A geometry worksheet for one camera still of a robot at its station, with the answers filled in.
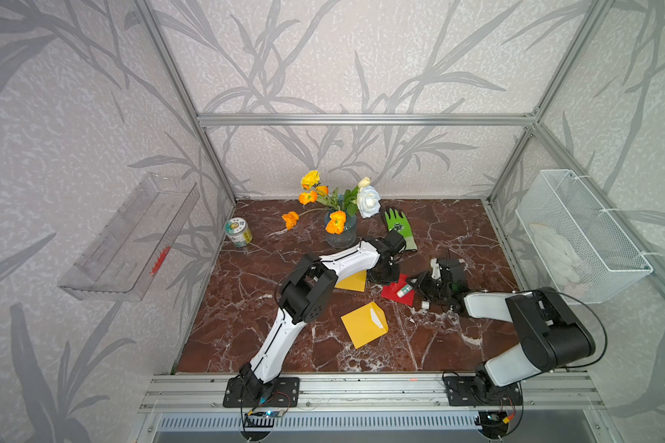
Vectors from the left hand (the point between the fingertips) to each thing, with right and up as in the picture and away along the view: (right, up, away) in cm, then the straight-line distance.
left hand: (393, 283), depth 94 cm
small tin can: (-56, +18, +5) cm, 59 cm away
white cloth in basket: (+43, +13, -17) cm, 48 cm away
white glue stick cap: (+10, -6, -6) cm, 12 cm away
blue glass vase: (-16, +15, +10) cm, 24 cm away
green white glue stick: (+3, -2, -4) cm, 5 cm away
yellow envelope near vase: (-13, 0, +1) cm, 13 cm away
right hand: (+4, +2, -1) cm, 5 cm away
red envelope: (-2, -3, -1) cm, 3 cm away
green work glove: (+5, +21, +18) cm, 28 cm away
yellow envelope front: (-10, -11, -7) cm, 17 cm away
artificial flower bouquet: (-11, +27, -21) cm, 36 cm away
